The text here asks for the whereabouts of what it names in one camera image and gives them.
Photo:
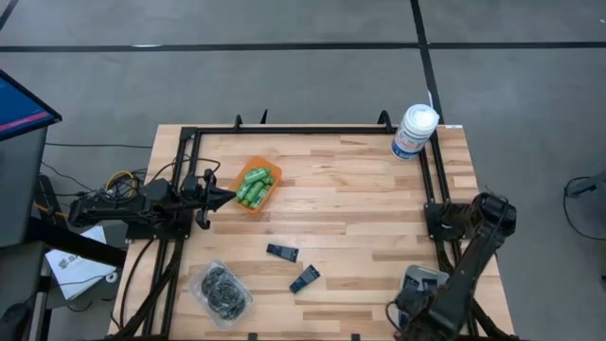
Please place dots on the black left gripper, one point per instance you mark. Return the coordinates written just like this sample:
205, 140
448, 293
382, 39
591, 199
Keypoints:
201, 201

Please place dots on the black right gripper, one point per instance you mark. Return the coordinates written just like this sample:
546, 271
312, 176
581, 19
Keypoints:
412, 303

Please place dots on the green travel bottle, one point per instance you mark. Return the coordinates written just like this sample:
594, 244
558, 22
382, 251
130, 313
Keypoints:
270, 180
242, 191
254, 191
255, 175
260, 199

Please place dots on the black item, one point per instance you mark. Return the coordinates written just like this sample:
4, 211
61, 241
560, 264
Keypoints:
210, 292
235, 308
211, 276
229, 296

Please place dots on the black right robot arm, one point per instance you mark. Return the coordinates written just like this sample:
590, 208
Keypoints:
473, 265

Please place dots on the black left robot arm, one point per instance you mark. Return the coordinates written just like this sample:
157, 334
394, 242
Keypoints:
118, 208

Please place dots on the orange plastic bin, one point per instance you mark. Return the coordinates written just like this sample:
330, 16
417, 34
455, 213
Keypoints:
237, 180

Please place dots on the grey plastic bin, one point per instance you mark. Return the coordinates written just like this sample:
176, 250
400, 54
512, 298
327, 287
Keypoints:
421, 271

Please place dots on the clear plastic bin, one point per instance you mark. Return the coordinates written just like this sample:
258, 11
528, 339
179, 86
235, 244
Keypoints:
196, 284

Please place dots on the white tape roll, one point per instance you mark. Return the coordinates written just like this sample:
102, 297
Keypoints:
111, 277

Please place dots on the black support beam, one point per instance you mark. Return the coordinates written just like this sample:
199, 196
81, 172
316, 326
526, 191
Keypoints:
76, 242

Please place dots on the white paper booklet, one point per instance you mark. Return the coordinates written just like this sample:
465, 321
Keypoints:
76, 265

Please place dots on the white wipes canister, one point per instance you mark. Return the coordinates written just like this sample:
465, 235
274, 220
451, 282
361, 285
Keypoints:
414, 132

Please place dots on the grey cabinet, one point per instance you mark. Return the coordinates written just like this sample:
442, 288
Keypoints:
19, 189

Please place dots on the computer monitor blue screen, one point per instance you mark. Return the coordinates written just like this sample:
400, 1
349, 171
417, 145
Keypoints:
19, 106

